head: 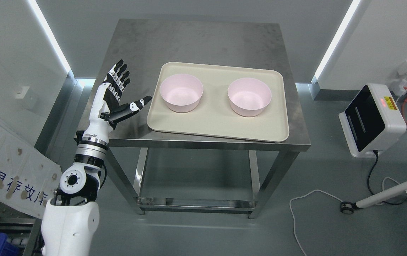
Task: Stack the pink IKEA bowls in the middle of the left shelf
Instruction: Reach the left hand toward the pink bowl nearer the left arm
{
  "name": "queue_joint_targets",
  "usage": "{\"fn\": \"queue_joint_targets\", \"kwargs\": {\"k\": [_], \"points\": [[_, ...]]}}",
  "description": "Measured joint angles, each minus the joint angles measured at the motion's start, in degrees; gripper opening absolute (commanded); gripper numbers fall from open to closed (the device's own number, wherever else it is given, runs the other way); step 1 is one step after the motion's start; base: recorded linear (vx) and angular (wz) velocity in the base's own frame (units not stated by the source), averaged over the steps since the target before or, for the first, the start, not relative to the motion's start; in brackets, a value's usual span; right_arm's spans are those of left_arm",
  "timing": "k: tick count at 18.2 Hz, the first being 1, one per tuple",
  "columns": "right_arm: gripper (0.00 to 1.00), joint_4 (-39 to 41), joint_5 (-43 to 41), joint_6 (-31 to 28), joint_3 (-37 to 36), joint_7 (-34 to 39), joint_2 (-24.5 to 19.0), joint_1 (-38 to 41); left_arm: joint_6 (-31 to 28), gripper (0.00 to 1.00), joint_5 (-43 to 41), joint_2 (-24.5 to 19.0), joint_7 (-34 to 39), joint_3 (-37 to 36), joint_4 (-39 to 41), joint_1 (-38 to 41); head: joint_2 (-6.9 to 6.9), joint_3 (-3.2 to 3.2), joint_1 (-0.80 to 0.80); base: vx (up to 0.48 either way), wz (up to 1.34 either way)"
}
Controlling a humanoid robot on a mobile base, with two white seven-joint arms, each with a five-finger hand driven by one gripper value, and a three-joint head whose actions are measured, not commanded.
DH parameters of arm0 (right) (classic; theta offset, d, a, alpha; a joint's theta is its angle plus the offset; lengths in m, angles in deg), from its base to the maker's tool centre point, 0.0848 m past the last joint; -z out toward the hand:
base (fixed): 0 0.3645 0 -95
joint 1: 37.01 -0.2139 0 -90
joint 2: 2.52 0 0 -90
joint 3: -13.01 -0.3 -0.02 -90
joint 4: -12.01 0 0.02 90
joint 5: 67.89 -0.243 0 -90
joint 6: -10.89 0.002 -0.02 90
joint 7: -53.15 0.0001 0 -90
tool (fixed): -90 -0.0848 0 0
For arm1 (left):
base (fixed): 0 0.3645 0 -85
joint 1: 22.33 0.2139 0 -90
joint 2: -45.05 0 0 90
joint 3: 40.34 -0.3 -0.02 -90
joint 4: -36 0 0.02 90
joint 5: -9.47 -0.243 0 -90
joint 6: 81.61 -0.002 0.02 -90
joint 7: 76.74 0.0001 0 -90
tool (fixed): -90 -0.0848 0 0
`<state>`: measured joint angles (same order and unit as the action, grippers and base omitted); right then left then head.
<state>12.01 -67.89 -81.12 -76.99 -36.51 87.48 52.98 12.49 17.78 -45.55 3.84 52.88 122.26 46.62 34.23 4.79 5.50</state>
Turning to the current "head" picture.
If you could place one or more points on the white wheeled stand leg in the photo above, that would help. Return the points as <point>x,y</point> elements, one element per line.
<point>349,207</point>

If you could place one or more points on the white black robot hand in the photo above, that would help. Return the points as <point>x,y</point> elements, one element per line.
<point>106,111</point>

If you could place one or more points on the white black box device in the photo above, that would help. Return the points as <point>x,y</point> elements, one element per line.
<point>372,122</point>

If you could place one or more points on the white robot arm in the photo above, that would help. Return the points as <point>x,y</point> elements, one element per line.
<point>71,216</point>

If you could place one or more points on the white wall switch box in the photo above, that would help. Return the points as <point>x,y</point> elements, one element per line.
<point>22,92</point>

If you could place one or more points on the pink bowl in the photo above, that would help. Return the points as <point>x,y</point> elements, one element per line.
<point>248,97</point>
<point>181,92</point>

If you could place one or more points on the white sign board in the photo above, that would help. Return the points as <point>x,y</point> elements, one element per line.
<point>27,178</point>

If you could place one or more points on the beige plastic tray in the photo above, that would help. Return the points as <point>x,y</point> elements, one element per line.
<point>214,116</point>

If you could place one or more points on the stainless steel table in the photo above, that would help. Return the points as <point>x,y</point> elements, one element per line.
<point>146,44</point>

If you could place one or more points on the white wall socket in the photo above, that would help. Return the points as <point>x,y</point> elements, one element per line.
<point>398,84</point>

